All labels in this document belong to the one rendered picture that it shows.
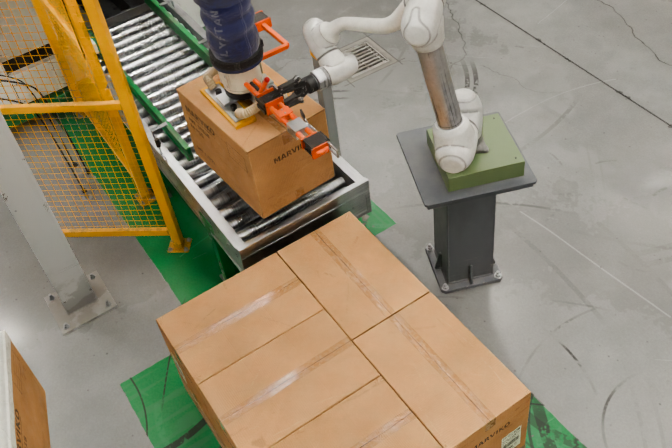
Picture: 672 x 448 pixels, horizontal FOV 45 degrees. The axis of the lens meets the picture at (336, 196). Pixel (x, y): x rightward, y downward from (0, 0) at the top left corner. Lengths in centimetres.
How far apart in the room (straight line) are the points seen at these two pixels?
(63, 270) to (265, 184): 123
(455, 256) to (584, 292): 66
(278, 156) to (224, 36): 55
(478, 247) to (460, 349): 85
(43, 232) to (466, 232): 198
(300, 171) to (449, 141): 71
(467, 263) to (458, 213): 37
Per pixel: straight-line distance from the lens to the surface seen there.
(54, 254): 412
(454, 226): 379
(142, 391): 401
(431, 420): 307
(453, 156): 323
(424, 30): 289
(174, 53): 496
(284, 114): 323
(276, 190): 352
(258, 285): 351
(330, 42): 340
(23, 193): 385
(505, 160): 351
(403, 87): 528
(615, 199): 459
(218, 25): 328
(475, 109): 340
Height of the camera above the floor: 322
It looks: 45 degrees down
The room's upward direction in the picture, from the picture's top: 9 degrees counter-clockwise
